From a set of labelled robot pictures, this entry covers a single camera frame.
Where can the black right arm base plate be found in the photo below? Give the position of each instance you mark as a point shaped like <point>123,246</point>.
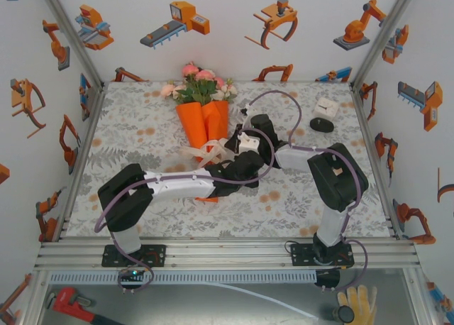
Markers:
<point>299,254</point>

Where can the orange wrapping paper sheet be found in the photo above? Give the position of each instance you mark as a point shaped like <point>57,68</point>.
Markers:
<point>198,126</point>

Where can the aluminium frame rails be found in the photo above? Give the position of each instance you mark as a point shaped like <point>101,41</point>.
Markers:
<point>227,254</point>

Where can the red pipe wrench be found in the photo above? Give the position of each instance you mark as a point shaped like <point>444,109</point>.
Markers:
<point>65,300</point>

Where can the peach pink fake flower stem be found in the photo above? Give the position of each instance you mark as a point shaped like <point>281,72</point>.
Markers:
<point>205,76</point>

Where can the aluminium corner post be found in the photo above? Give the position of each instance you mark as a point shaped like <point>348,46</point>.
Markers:
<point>71,34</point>
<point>386,34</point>

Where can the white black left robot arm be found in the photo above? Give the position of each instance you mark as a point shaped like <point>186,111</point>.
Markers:
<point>120,197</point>

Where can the black round cylinder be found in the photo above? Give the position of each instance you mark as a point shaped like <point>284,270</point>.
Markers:
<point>344,314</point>

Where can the aluminium frame leg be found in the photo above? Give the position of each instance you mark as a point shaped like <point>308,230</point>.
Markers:
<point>35,296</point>
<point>420,296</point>

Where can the circuit board with green light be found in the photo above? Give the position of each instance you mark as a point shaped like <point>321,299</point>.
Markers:
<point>133,273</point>

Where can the cream fake flower stem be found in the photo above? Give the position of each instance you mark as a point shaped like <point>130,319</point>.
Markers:
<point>228,90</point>

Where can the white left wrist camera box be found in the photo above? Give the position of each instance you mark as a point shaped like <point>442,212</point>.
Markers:
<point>248,143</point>

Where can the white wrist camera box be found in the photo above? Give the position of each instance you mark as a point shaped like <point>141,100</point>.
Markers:
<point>247,110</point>
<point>248,143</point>

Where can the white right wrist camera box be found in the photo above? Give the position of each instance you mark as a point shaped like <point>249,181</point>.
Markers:
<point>247,110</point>

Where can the cream printed ribbon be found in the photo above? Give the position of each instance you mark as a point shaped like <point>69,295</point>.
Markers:
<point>209,151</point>

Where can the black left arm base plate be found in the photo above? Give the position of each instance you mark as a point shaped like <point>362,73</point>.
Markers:
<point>159,255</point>

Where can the black oval object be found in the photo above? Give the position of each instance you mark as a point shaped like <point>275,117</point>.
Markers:
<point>321,125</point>

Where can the yellow work glove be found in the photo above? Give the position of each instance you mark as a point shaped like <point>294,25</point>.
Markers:
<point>358,300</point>

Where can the grey floral tablecloth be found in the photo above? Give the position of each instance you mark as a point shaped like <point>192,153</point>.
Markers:
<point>283,225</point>

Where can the small black box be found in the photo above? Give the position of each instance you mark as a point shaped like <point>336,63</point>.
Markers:
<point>328,278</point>

